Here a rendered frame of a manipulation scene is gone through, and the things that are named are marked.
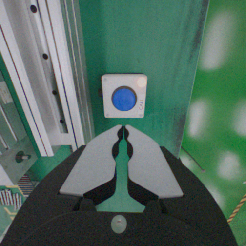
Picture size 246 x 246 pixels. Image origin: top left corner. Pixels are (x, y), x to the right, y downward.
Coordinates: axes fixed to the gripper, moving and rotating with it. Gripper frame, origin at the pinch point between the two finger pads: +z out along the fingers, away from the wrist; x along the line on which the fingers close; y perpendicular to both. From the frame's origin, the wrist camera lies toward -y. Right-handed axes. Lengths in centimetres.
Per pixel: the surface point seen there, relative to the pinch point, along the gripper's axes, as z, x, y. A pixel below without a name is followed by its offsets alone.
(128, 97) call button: 9.4, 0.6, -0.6
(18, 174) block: 9.3, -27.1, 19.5
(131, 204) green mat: 16.7, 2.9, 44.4
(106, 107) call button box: 10.8, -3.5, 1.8
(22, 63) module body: 8.5, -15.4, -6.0
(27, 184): 13.2, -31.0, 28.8
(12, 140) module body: 12.0, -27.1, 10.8
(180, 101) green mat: 16.8, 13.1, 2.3
